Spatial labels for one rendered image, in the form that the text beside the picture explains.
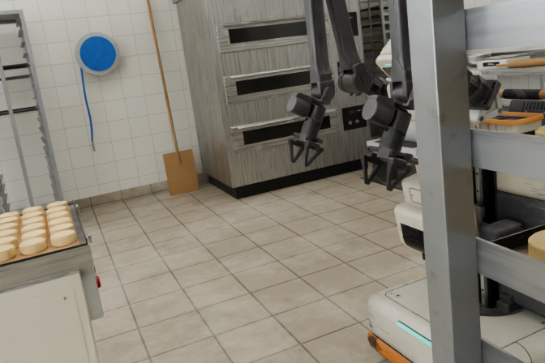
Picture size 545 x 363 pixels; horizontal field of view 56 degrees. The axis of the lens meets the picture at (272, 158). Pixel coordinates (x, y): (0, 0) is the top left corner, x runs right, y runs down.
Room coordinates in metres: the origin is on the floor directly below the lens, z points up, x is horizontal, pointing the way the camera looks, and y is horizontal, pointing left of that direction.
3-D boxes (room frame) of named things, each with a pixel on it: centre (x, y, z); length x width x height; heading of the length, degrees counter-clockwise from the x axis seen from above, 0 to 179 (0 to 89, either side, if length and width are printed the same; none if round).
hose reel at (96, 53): (4.97, 1.52, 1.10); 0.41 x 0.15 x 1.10; 112
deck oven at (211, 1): (5.06, -0.16, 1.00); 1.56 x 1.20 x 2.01; 112
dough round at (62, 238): (1.03, 0.46, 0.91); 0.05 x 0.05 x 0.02
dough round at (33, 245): (1.01, 0.51, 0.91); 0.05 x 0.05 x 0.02
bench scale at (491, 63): (4.45, -2.09, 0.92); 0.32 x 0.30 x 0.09; 119
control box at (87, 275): (1.18, 0.49, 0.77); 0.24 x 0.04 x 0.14; 24
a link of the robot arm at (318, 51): (1.72, -0.20, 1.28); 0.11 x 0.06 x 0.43; 24
